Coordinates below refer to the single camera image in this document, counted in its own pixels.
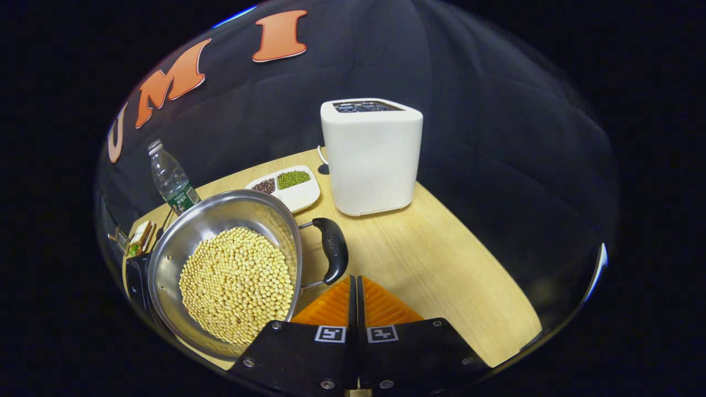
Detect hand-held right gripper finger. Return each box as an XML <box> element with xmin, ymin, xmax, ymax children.
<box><xmin>357</xmin><ymin>276</ymin><xmax>491</xmax><ymax>397</ymax></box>
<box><xmin>227</xmin><ymin>276</ymin><xmax>357</xmax><ymax>397</ymax></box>

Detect steel pot with black handles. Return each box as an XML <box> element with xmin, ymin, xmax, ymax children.
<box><xmin>148</xmin><ymin>189</ymin><xmax>349</xmax><ymax>362</ymax></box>

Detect black induction cooktop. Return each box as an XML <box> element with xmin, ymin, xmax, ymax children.
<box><xmin>125</xmin><ymin>253</ymin><xmax>166</xmax><ymax>331</ymax></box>

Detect pile of yellow soybeans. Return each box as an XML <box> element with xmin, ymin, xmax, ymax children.
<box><xmin>178</xmin><ymin>226</ymin><xmax>296</xmax><ymax>346</ymax></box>

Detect white divided dish with beans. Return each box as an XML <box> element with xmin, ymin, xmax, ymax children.
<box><xmin>244</xmin><ymin>165</ymin><xmax>322</xmax><ymax>214</ymax></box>

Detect white toaster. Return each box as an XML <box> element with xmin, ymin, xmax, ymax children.
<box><xmin>320</xmin><ymin>98</ymin><xmax>424</xmax><ymax>217</ymax></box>

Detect black backdrop cloth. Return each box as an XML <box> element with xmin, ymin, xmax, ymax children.
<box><xmin>94</xmin><ymin>0</ymin><xmax>621</xmax><ymax>353</ymax></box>

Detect clear plastic water bottle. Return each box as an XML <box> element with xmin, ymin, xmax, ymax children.
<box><xmin>147</xmin><ymin>139</ymin><xmax>202</xmax><ymax>216</ymax></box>

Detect sandwich on green plate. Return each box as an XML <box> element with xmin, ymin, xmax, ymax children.
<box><xmin>128</xmin><ymin>221</ymin><xmax>154</xmax><ymax>257</ymax></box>

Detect metal utensil holder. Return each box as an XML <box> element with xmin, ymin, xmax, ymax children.
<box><xmin>108</xmin><ymin>225</ymin><xmax>131</xmax><ymax>255</ymax></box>

